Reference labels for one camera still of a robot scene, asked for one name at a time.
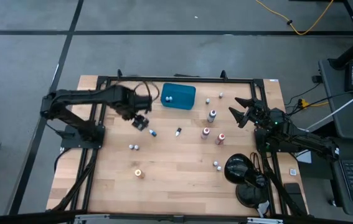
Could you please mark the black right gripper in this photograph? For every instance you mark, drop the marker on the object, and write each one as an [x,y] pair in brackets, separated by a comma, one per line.
[260,113]

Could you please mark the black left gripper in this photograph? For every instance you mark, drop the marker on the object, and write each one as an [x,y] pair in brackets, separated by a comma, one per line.
[140,122]

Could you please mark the purple food coloring bottle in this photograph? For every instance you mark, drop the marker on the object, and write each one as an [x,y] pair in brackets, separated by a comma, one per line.
[211,115]

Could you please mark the red food coloring bottle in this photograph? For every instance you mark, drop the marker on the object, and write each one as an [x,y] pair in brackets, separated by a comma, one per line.
[220,138]

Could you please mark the small black dropper bottle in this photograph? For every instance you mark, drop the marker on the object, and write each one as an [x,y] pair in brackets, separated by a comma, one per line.
[178,132]

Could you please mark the pink food coloring bottle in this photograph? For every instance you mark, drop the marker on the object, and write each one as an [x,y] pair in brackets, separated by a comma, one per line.
[205,132]

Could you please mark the teal plastic bin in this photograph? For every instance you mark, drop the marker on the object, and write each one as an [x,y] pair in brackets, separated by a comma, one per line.
[182,93]

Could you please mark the yellow food coloring bottle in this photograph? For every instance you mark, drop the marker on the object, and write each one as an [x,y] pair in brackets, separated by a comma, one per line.
[139,173]

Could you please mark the small dropper bottle blue label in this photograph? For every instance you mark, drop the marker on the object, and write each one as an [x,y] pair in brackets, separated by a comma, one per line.
[215,163]

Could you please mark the small dropper bottle white label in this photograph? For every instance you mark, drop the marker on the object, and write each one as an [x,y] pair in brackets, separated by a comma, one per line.
[219,168]

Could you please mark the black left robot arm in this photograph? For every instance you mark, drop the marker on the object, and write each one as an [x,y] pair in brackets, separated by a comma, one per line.
[79,96]

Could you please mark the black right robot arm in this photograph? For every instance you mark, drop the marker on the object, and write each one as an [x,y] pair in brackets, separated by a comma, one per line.
[304,138]

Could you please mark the black desk lamp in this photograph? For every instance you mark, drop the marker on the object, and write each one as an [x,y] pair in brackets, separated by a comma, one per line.
[240,169]

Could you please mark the yellow plug connector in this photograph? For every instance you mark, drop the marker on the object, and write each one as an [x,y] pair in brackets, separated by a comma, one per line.
[302,102]

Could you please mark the small white code tag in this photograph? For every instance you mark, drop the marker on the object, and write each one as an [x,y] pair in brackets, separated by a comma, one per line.
[293,172]

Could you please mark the black phone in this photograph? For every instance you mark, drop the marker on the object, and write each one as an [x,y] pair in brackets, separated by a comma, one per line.
[293,189]

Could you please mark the white rod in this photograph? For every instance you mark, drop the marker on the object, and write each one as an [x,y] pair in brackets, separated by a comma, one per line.
[341,107]

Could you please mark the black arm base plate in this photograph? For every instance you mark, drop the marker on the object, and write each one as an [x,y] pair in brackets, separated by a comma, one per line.
[70,143]
[260,143]

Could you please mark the black metal table frame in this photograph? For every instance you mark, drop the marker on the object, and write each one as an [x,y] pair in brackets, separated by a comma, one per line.
[201,80]

